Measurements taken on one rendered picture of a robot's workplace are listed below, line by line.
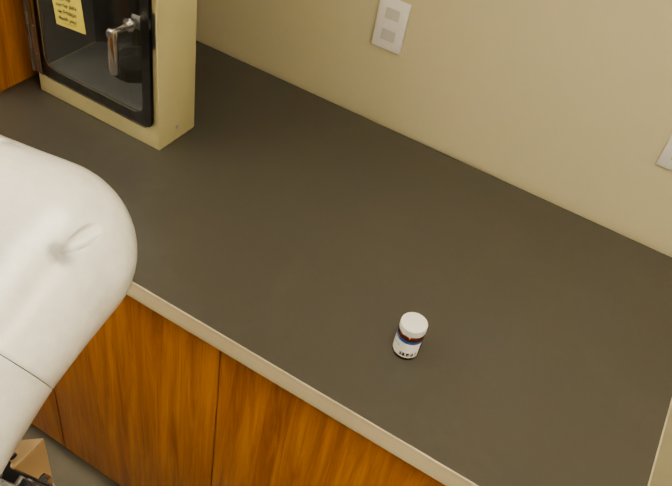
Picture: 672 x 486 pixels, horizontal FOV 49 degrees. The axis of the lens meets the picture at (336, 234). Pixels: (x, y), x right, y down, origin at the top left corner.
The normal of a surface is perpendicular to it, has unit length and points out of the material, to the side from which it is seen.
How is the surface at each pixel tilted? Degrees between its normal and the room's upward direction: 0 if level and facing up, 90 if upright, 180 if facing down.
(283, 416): 90
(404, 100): 90
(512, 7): 90
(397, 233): 0
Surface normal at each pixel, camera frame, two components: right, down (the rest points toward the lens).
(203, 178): 0.15, -0.73
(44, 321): 0.72, 0.15
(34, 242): 0.37, -0.11
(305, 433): -0.50, 0.53
